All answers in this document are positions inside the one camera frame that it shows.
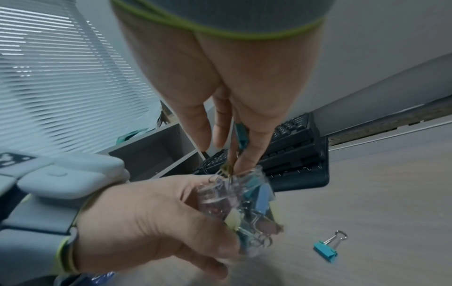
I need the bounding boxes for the person's left hand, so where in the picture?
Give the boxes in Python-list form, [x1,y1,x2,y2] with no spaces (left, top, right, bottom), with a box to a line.
[72,173,248,280]

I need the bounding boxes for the person's right hand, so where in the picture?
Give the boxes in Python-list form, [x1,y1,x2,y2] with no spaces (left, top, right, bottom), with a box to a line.
[118,14,326,174]

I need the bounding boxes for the teal binder clip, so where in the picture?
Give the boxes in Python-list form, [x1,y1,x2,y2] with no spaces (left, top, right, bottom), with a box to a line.
[218,121,250,180]
[313,230,348,263]

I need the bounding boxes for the clear plastic jar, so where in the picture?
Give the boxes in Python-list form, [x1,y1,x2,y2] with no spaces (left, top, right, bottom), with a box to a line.
[195,164,285,261]

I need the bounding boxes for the grey open shelf unit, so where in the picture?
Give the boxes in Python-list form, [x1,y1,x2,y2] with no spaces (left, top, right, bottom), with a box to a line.
[107,122,206,183]

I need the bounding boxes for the grey wrist sleeve green trim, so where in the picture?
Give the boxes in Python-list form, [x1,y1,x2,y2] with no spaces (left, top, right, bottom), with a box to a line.
[110,0,326,39]
[0,233,117,286]

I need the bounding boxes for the teal object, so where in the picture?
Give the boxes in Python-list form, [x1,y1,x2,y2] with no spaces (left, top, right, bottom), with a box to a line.
[117,128,150,144]

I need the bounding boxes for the black computer keyboard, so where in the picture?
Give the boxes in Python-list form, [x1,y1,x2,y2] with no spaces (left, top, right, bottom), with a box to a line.
[192,112,331,193]

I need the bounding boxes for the pile of coloured binder clips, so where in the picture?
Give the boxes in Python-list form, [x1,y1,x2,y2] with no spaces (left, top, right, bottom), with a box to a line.
[208,176,284,249]

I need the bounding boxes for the grey desk partition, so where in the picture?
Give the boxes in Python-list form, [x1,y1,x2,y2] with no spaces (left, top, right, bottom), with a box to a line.
[315,52,452,147]

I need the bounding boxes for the white window blinds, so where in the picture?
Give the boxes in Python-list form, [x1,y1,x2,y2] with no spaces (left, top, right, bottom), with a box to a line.
[0,0,167,161]

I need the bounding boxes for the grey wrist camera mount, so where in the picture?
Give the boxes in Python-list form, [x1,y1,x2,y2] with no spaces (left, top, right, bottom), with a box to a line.
[0,151,131,236]

